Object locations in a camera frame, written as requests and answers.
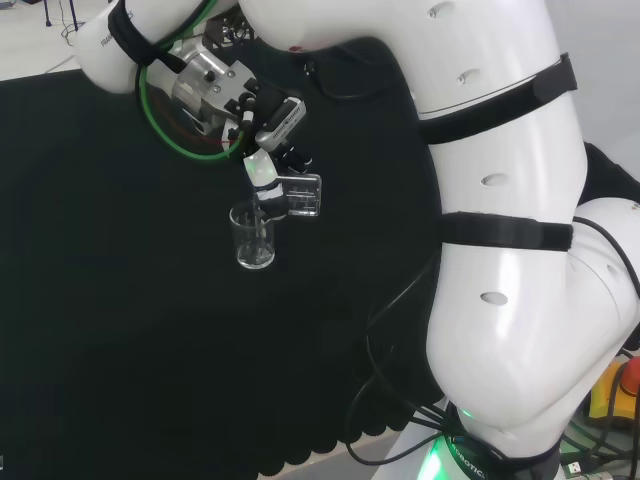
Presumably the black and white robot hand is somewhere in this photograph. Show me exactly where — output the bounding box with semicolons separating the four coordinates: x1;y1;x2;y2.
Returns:
242;143;316;224

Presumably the large clear glass beaker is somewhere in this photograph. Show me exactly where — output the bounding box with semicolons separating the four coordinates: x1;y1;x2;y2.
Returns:
277;172;324;220

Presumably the small clear glass beaker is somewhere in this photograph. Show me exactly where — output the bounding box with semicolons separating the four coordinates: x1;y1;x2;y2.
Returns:
228;202;278;271

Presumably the black bench cloth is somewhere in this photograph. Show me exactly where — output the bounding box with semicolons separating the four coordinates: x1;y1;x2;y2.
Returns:
0;37;451;480

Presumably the black tripod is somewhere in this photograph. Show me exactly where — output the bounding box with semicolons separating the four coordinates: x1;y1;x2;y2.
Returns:
42;0;81;32

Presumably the yellow stop button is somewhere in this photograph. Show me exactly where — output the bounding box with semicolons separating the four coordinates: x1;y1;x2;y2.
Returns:
588;357;640;422

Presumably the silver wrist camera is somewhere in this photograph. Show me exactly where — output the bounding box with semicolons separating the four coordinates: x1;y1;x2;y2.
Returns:
254;97;307;151

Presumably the black cable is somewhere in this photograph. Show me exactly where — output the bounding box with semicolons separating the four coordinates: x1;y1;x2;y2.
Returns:
344;252;454;469
573;215;640;301
304;44;394;100

